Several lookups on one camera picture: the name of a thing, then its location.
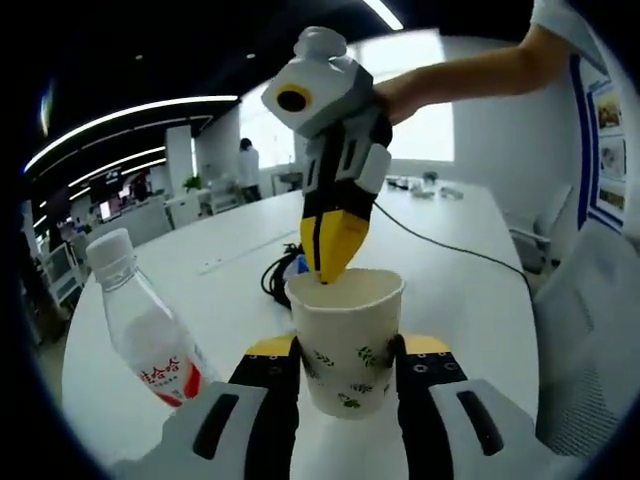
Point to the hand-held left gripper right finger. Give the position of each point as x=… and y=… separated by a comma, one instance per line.
x=425, y=430

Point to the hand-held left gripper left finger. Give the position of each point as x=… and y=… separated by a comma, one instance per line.
x=270, y=425

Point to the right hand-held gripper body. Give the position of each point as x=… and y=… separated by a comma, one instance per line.
x=330, y=85

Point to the white paper cup item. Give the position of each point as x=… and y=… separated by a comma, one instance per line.
x=345, y=320

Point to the clear plastic bottle item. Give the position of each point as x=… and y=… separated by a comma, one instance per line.
x=145, y=325

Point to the small dark table item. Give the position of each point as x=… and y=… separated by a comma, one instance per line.
x=397, y=184

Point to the small white table item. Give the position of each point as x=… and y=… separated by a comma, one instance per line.
x=422, y=186
x=455, y=192

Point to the long ceiling light strip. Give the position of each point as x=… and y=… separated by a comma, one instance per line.
x=382, y=12
x=125, y=117

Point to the large window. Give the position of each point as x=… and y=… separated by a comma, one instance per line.
x=425, y=135

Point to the white table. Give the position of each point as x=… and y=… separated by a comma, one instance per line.
x=450, y=300

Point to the green potted plant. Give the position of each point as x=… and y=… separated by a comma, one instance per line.
x=192, y=184

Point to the grey office chair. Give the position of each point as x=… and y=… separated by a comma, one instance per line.
x=542, y=235

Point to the person's white shirt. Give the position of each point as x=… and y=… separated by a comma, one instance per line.
x=565, y=20

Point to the white office chair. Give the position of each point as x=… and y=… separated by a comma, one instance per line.
x=62, y=272

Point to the wall poster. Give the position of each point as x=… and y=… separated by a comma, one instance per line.
x=607, y=115

